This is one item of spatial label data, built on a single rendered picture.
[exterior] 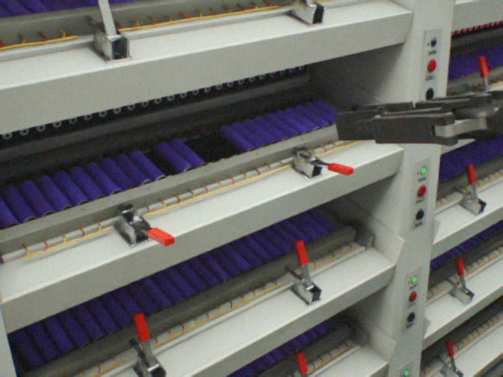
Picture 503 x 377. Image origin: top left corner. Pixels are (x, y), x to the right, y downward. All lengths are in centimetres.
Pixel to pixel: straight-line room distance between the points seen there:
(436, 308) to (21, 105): 93
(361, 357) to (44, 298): 65
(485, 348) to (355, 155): 76
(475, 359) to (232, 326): 77
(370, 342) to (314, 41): 60
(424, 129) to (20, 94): 35
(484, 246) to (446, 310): 23
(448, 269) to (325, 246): 42
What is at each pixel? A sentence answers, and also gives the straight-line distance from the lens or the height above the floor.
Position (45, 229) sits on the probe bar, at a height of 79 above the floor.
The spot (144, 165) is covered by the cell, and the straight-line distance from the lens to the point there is 77.
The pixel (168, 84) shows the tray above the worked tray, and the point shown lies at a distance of 65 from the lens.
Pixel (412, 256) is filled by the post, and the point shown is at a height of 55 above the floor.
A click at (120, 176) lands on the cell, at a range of 75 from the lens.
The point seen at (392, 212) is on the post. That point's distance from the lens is 100.
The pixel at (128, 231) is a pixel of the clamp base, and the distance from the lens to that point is 68.
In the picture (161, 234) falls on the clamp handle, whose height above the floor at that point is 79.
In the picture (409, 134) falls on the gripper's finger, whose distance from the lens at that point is 56.
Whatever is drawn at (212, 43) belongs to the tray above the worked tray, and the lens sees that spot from 67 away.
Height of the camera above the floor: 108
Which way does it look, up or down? 23 degrees down
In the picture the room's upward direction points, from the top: 2 degrees counter-clockwise
